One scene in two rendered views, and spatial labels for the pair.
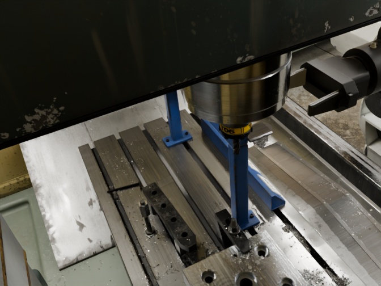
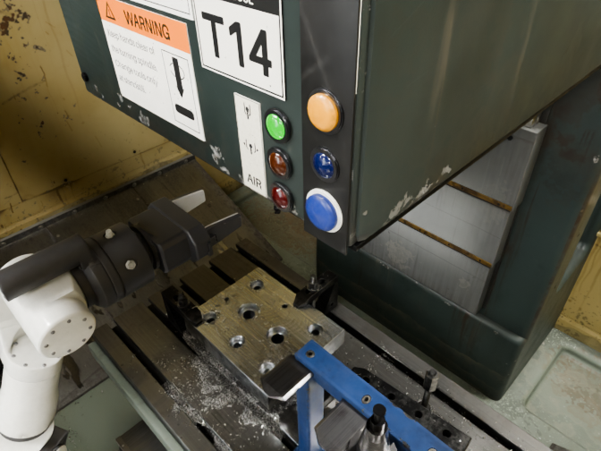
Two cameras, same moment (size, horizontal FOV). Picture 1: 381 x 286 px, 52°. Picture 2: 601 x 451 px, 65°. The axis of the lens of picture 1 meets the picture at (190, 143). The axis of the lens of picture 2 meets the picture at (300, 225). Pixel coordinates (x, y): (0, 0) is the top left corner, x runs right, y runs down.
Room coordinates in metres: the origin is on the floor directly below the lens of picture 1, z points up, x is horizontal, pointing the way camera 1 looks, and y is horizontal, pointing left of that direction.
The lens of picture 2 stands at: (1.10, -0.30, 1.83)
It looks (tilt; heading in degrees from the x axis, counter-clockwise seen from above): 39 degrees down; 157
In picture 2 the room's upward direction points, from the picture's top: 2 degrees counter-clockwise
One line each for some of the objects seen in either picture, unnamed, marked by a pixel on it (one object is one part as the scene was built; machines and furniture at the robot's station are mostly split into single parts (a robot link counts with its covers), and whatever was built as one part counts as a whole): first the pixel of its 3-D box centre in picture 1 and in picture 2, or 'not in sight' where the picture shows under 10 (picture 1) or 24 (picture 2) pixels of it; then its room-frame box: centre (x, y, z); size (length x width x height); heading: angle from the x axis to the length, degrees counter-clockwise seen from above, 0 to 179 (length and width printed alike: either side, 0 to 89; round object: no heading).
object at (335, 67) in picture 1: (349, 75); (148, 243); (0.58, -0.29, 1.42); 0.13 x 0.12 x 0.10; 21
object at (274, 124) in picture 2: not in sight; (276, 126); (0.80, -0.18, 1.67); 0.02 x 0.01 x 0.02; 21
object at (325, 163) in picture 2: not in sight; (324, 165); (0.85, -0.17, 1.66); 0.02 x 0.01 x 0.02; 21
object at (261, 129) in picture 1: (258, 130); (283, 378); (0.71, -0.16, 1.21); 0.07 x 0.05 x 0.01; 111
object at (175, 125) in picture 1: (172, 105); not in sight; (1.11, 0.04, 1.05); 0.10 x 0.05 x 0.30; 111
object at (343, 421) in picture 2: not in sight; (340, 429); (0.82, -0.12, 1.21); 0.07 x 0.05 x 0.01; 111
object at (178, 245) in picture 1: (169, 219); (402, 413); (0.72, 0.08, 0.93); 0.26 x 0.05 x 0.06; 26
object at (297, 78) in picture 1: (290, 79); (224, 230); (0.59, -0.19, 1.42); 0.06 x 0.02 x 0.03; 111
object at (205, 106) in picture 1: (233, 59); not in sight; (0.50, -0.08, 1.52); 0.16 x 0.16 x 0.12
